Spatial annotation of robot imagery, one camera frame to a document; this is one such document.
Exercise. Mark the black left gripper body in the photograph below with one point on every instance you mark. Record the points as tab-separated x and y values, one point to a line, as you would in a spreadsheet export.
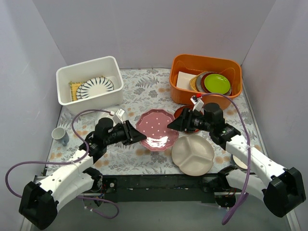
128	133

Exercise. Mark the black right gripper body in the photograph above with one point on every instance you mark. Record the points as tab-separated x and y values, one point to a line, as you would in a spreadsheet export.
186	119

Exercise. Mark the pink polka dot plate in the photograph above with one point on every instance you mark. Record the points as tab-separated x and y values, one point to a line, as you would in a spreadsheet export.
153	124

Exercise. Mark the blue striped white plate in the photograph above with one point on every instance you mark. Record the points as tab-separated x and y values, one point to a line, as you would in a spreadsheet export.
79	92

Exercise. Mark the yellow woven bamboo mat plate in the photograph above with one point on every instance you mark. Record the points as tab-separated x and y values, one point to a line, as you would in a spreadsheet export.
73	89

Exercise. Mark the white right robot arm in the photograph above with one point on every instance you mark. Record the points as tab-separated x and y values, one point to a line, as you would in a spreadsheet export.
255	166

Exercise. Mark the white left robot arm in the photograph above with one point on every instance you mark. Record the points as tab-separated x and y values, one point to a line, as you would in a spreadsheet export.
41	202

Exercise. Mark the dark red plate in bin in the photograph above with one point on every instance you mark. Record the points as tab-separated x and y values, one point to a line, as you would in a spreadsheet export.
203	84

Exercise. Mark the grey plate in bin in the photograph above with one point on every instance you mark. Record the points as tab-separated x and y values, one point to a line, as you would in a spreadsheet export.
199	82

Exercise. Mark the yellow basket plate in bin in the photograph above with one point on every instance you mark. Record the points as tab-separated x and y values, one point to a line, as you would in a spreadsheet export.
193	83

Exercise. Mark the white square plate in bin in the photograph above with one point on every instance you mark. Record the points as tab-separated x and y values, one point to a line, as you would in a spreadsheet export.
183	80

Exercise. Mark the white plastic bin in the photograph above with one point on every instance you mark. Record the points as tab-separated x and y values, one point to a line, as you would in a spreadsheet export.
101	67

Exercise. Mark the orange plastic bin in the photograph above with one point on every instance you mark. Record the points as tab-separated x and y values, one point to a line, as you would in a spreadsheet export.
195	64

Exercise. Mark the red lacquer round plate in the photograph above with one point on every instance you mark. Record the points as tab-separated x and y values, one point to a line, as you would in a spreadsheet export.
177	114

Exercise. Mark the beige divided plate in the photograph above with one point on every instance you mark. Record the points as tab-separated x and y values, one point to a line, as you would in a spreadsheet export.
193	155

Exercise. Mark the lime green plate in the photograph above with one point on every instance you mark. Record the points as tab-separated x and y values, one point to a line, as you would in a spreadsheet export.
217	83

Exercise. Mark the floral patterned table mat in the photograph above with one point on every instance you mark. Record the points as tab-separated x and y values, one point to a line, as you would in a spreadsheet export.
143	90

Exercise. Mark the small white cup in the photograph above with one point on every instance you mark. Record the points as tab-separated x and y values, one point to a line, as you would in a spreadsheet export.
59	134

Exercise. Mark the small beige saucer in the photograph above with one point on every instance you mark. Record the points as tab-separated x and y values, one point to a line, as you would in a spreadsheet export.
238	163

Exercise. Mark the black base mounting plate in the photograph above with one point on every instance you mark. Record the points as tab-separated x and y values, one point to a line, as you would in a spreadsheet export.
209	188

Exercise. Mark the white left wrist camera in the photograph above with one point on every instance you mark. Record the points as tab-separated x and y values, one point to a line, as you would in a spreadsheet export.
119	116

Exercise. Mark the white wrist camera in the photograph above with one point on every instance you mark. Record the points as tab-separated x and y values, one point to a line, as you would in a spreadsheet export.
197	103
119	116

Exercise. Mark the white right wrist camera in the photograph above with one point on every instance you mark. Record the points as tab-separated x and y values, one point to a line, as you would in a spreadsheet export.
197	103

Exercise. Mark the aluminium frame rail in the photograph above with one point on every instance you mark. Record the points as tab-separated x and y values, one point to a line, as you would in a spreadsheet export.
41	201

